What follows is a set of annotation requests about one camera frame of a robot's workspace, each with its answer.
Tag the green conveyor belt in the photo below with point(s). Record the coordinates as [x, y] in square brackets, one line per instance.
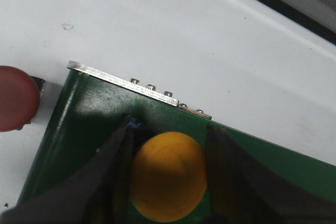
[90, 110]

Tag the aluminium conveyor frame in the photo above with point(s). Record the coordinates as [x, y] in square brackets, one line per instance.
[133, 85]

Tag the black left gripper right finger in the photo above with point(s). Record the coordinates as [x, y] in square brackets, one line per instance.
[243, 190]

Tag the red mushroom push button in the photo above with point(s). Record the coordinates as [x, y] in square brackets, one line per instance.
[20, 98]

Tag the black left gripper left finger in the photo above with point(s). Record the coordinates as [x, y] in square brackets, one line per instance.
[96, 193]

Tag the yellow mushroom push button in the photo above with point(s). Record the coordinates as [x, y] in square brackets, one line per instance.
[168, 176]

